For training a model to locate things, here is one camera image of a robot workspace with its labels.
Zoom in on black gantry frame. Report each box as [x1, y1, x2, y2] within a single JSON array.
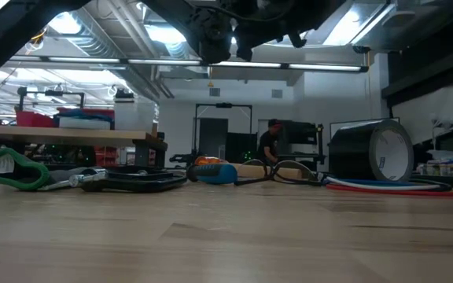
[[193, 102, 254, 166]]

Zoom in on long tube light bar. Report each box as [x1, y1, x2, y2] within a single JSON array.
[[0, 54, 370, 75]]

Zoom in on silver ventilation duct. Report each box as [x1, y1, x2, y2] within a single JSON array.
[[33, 0, 163, 104]]

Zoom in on black reel with yellow cord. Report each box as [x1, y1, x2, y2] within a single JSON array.
[[25, 27, 50, 54]]

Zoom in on wooden dowel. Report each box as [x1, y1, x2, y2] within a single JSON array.
[[193, 156, 304, 182]]

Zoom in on red cord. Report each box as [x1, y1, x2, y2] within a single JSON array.
[[325, 183, 453, 197]]

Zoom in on white tray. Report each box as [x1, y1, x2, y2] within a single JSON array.
[[57, 116, 112, 130]]

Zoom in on black C-clamp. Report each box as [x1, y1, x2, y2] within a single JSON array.
[[68, 164, 189, 194]]

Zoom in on person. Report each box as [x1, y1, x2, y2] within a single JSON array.
[[256, 118, 285, 164]]

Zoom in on wooden workbench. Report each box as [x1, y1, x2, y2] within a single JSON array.
[[0, 123, 169, 169]]

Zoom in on black camera rig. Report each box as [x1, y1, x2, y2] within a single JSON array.
[[16, 86, 87, 112]]

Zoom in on grey black green-cuffed work glove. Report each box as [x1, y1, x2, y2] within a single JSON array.
[[0, 146, 94, 193]]

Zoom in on blue hose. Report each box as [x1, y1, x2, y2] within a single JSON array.
[[53, 108, 116, 123]]

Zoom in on white desk lamp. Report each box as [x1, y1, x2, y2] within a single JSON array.
[[429, 112, 453, 151]]

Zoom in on white container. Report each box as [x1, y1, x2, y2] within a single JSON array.
[[113, 97, 160, 134]]

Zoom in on black-rimmed safety glasses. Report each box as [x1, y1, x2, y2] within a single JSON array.
[[234, 158, 326, 187]]

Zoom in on black duct tape roll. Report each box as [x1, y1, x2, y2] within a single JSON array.
[[327, 118, 415, 183]]

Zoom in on red storage drawers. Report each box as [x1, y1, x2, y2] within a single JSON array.
[[92, 145, 117, 167]]

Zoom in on red plastic bin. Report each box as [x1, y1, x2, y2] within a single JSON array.
[[15, 109, 59, 128]]

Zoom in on black shelf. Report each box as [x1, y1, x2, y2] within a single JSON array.
[[381, 23, 453, 108]]

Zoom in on dark teal cord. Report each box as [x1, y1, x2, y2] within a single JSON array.
[[405, 178, 453, 193]]

